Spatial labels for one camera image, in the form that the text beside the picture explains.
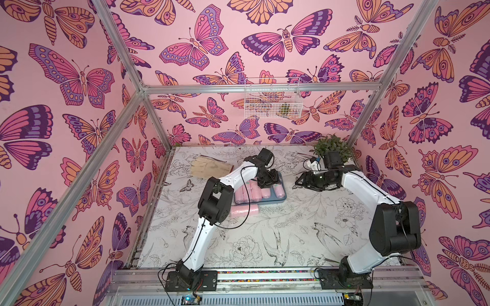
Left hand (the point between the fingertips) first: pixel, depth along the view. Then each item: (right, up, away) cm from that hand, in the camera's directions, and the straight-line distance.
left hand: (280, 183), depth 96 cm
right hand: (+7, 0, -8) cm, 11 cm away
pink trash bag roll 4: (-12, -4, -2) cm, 13 cm away
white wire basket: (-2, +43, 0) cm, 43 cm away
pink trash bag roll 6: (-17, -8, -1) cm, 19 cm away
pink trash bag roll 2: (0, -4, 0) cm, 4 cm away
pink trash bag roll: (-18, -12, -6) cm, 23 cm away
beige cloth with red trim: (-43, +9, +14) cm, 46 cm away
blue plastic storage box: (-4, -7, -1) cm, 8 cm away
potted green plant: (+25, +16, -5) cm, 31 cm away
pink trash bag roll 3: (-7, -5, -1) cm, 9 cm away
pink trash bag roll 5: (-20, -6, -2) cm, 21 cm away
